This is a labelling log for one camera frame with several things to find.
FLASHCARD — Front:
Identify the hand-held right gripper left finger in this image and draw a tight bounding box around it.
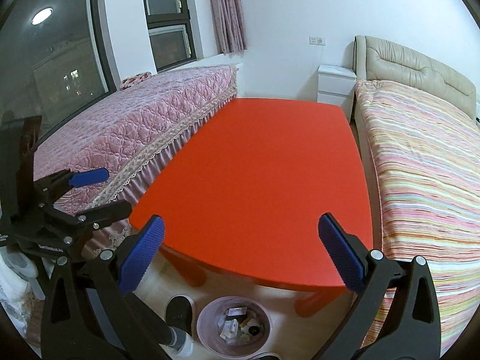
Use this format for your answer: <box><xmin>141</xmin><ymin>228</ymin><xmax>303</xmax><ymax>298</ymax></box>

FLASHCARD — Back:
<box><xmin>42</xmin><ymin>214</ymin><xmax>167</xmax><ymax>360</ymax></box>

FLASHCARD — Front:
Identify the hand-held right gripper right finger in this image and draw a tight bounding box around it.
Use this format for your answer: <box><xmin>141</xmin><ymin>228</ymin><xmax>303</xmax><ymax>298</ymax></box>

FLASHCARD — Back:
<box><xmin>318</xmin><ymin>213</ymin><xmax>442</xmax><ymax>360</ymax></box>

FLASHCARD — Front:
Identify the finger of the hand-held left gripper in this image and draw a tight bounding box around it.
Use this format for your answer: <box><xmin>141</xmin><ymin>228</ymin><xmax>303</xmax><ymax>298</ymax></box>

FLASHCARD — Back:
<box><xmin>34</xmin><ymin>168</ymin><xmax>110</xmax><ymax>204</ymax></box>
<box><xmin>43</xmin><ymin>200</ymin><xmax>133</xmax><ymax>233</ymax></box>

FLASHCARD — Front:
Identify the pink waste bin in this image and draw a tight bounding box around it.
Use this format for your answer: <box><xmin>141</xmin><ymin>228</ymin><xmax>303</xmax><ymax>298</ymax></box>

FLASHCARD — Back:
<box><xmin>197</xmin><ymin>296</ymin><xmax>271</xmax><ymax>347</ymax></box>

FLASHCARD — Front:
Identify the white cardboard box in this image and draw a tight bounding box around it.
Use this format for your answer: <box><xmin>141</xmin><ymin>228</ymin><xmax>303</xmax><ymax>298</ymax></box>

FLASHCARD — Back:
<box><xmin>220</xmin><ymin>319</ymin><xmax>241</xmax><ymax>340</ymax></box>

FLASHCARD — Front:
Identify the pink quilted bed cover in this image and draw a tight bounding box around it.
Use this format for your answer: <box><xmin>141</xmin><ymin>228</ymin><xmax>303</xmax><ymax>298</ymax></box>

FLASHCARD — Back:
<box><xmin>32</xmin><ymin>64</ymin><xmax>239</xmax><ymax>248</ymax></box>

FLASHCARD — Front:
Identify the white cloth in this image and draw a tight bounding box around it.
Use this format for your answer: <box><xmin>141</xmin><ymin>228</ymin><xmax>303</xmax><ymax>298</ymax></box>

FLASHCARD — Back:
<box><xmin>0</xmin><ymin>247</ymin><xmax>46</xmax><ymax>346</ymax></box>

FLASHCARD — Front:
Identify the person's grey socked foot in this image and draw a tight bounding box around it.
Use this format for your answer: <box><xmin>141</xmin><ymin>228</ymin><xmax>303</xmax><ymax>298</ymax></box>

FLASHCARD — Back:
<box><xmin>167</xmin><ymin>325</ymin><xmax>195</xmax><ymax>357</ymax></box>

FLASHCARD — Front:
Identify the red and white pillow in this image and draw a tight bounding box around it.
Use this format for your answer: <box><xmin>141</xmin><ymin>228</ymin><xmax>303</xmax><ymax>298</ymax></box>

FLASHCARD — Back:
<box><xmin>120</xmin><ymin>71</ymin><xmax>151</xmax><ymax>91</ymax></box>

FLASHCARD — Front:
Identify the red table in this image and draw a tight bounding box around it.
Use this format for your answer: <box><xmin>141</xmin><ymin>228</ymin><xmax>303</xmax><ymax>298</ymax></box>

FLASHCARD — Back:
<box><xmin>129</xmin><ymin>97</ymin><xmax>383</xmax><ymax>317</ymax></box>

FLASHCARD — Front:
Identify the striped bed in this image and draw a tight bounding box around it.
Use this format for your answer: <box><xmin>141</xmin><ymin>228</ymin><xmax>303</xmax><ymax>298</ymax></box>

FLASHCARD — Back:
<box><xmin>354</xmin><ymin>79</ymin><xmax>480</xmax><ymax>353</ymax></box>

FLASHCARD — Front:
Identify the large curved window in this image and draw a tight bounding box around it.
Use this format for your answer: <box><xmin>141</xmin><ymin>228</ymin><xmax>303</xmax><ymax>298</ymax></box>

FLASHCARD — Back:
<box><xmin>0</xmin><ymin>0</ymin><xmax>118</xmax><ymax>143</ymax></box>

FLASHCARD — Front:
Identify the dark framed casement window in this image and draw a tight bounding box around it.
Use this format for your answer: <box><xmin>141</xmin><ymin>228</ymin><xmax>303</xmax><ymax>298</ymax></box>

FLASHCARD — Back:
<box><xmin>140</xmin><ymin>0</ymin><xmax>198</xmax><ymax>73</ymax></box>

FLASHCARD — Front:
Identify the white nightstand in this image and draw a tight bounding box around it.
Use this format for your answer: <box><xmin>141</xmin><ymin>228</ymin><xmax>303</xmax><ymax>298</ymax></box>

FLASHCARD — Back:
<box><xmin>317</xmin><ymin>64</ymin><xmax>357</xmax><ymax>121</ymax></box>

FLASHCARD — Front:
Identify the beige padded headboard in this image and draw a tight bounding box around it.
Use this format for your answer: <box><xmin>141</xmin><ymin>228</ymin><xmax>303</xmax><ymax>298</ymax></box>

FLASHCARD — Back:
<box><xmin>354</xmin><ymin>35</ymin><xmax>477</xmax><ymax>100</ymax></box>

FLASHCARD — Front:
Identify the pink curtain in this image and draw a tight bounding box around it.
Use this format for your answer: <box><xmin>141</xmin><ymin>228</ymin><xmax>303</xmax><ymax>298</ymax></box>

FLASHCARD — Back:
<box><xmin>205</xmin><ymin>0</ymin><xmax>248</xmax><ymax>55</ymax></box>

